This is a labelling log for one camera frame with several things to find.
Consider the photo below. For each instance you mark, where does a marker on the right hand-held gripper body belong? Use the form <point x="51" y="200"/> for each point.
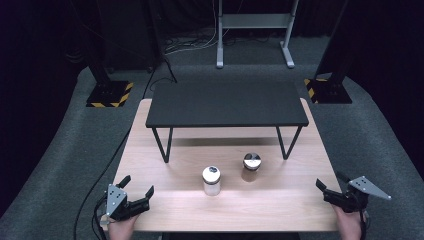
<point x="353" y="198"/>

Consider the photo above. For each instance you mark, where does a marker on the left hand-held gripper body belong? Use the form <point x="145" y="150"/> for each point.
<point x="118" y="203"/>

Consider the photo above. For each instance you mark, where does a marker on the glass jar of white powder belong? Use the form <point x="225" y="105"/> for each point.
<point x="211" y="181"/>

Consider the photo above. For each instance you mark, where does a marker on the glass jar of brown powder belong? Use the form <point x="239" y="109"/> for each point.
<point x="251" y="168"/>

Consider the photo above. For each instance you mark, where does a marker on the person's left hand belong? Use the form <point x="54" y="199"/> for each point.
<point x="121" y="230"/>

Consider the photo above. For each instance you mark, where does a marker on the person's right hand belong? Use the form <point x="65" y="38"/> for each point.
<point x="348" y="225"/>

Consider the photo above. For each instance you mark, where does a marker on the black stand with striped base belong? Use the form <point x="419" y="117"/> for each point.
<point x="330" y="90"/>
<point x="110" y="93"/>

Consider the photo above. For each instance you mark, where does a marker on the white metal stand frame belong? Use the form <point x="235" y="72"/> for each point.
<point x="255" y="20"/>

